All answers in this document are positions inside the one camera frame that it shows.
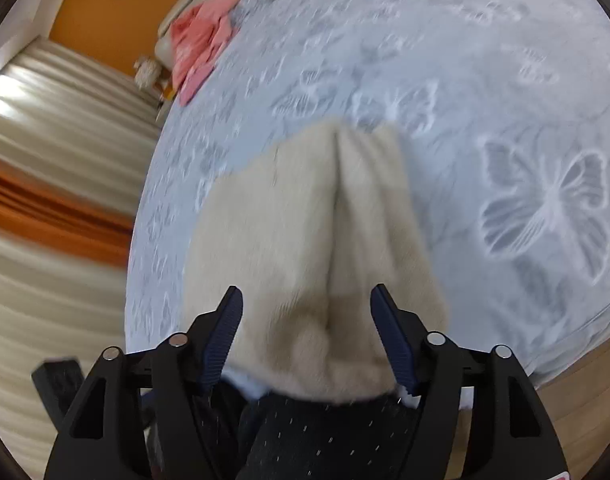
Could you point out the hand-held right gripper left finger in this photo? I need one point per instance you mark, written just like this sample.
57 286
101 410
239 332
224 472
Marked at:
222 340

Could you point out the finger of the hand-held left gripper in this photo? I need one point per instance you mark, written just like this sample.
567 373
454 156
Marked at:
57 385

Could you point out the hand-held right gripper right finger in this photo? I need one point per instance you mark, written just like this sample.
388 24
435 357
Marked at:
392 340

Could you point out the beige sweater with black hearts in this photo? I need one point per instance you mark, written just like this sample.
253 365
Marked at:
305 240

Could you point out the cream curtain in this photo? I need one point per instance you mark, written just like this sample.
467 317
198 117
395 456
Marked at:
45 320
70 110

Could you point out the person's dark studded pants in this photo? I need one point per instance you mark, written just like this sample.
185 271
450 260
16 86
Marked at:
325 440

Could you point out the orange curtain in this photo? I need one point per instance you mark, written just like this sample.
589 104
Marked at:
50 210

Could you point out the bed with butterfly print sheet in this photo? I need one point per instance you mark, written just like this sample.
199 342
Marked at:
485 110

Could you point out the pink folded garment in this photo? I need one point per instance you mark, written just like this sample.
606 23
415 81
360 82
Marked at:
192 85

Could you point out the white feather table lamp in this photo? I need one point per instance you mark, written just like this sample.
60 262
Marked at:
146 71

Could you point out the pink blanket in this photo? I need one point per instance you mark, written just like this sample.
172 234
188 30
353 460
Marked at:
202 35

